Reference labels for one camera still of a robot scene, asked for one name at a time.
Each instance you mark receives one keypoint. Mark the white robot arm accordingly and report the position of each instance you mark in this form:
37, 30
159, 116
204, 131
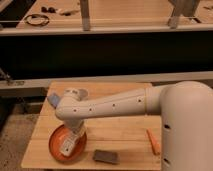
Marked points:
186, 109

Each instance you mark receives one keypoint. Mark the small black objects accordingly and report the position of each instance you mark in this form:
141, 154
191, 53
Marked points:
50, 10

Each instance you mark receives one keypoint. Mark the orange carrot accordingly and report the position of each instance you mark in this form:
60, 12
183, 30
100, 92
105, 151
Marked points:
154, 143

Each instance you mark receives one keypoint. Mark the grey metal post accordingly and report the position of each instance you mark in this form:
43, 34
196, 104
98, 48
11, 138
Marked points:
84, 7

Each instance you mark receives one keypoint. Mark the white tool on bench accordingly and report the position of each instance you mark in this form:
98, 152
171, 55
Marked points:
66, 12

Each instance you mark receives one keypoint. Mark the grey metal bracket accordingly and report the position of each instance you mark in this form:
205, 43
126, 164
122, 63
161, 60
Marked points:
187, 8

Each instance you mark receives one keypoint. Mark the dark grey sponge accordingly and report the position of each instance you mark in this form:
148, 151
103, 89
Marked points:
105, 156

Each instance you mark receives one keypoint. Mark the orange ceramic bowl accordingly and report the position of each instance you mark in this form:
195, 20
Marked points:
56, 140

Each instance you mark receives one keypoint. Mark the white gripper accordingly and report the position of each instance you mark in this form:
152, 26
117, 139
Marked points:
76, 130

